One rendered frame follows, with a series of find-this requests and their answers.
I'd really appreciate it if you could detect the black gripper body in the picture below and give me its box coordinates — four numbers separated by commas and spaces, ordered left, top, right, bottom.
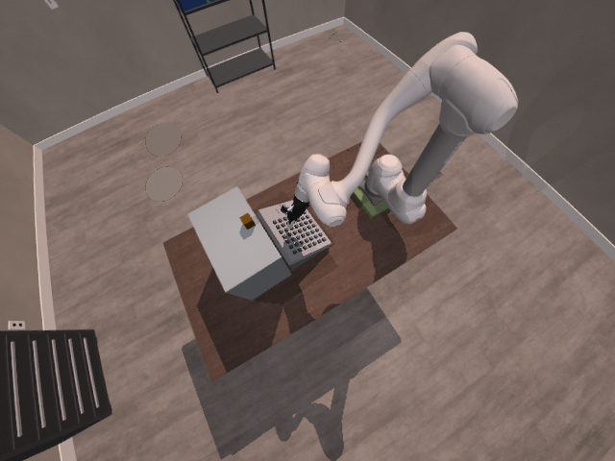
291, 196, 309, 211

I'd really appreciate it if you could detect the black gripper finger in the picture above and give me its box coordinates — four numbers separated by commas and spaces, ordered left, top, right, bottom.
286, 205, 300, 229
291, 205, 309, 228

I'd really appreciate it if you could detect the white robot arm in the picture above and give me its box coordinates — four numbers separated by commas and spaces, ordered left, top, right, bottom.
295, 32, 518, 227

